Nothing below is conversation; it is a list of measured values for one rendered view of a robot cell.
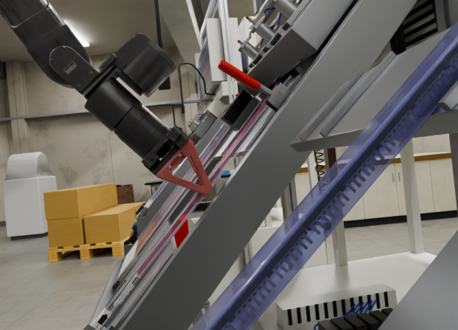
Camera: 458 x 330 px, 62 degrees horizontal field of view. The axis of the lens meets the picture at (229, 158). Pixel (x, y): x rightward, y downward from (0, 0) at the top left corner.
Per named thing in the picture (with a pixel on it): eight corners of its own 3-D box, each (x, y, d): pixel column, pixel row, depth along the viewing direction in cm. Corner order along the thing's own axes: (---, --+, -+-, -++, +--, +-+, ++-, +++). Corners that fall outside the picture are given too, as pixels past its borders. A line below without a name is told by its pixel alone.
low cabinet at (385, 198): (473, 216, 467) (465, 151, 468) (292, 234, 469) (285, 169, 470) (407, 201, 642) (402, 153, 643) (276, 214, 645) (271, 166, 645)
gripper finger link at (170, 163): (218, 172, 59) (173, 131, 58) (228, 174, 52) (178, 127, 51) (189, 205, 58) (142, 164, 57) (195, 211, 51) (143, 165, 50)
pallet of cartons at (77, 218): (158, 232, 579) (153, 178, 580) (118, 257, 439) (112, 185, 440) (97, 237, 593) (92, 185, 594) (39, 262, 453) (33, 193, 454)
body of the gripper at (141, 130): (178, 138, 59) (142, 105, 58) (187, 133, 49) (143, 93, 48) (149, 169, 58) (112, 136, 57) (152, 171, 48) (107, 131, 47)
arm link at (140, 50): (54, 69, 54) (42, 60, 45) (110, 12, 55) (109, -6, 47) (119, 127, 57) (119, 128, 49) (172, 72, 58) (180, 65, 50)
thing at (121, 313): (92, 418, 43) (68, 403, 43) (131, 268, 108) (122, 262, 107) (192, 277, 45) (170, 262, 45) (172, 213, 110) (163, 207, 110)
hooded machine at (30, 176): (43, 237, 651) (35, 151, 653) (7, 241, 650) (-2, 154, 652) (61, 230, 725) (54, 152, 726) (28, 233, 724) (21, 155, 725)
